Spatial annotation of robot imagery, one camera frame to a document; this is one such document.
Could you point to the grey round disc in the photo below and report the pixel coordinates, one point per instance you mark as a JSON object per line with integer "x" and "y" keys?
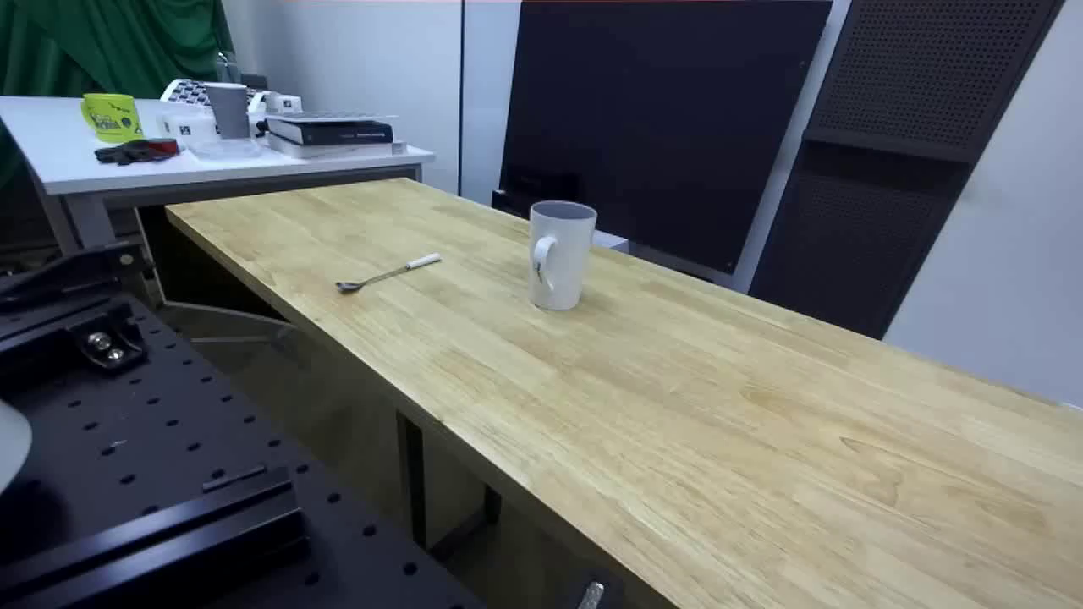
{"x": 9, "y": 445}

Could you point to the black book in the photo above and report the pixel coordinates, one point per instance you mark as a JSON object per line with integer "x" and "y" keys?
{"x": 331, "y": 129}

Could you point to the black and red gloves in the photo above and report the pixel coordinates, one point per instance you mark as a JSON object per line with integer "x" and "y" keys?
{"x": 135, "y": 150}

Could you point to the white box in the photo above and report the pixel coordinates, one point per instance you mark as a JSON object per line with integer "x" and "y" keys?
{"x": 610, "y": 240}

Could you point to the dark table base frame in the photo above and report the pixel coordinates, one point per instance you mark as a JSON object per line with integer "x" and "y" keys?
{"x": 410, "y": 474}

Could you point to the black perforated breadboard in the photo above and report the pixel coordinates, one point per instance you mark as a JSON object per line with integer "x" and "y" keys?
{"x": 170, "y": 428}

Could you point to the black metal rail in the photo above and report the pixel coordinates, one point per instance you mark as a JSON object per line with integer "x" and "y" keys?
{"x": 147, "y": 545}

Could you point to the black bracket with screws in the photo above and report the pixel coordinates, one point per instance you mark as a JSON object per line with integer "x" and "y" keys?
{"x": 108, "y": 346}

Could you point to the white vertical post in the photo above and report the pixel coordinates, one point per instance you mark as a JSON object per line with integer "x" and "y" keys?
{"x": 788, "y": 147}

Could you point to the yellow-green card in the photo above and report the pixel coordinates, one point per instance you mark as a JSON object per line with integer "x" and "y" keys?
{"x": 108, "y": 115}

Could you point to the white ceramic mug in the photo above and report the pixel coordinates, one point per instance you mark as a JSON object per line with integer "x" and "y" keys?
{"x": 558, "y": 261}

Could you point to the white book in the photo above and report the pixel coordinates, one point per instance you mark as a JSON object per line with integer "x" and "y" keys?
{"x": 339, "y": 147}

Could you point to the dark flat panel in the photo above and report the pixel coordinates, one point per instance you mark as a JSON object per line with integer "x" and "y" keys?
{"x": 664, "y": 111}

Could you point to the small white device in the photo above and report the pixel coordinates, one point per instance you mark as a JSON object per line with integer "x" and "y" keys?
{"x": 274, "y": 106}

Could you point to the grey cup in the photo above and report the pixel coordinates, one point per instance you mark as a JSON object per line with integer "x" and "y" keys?
{"x": 230, "y": 108}

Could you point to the white side table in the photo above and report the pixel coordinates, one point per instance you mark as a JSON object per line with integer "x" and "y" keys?
{"x": 70, "y": 156}

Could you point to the green curtain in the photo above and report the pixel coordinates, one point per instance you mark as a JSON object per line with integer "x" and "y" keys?
{"x": 102, "y": 37}

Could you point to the dark perforated panel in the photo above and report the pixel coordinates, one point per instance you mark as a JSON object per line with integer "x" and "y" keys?
{"x": 890, "y": 147}

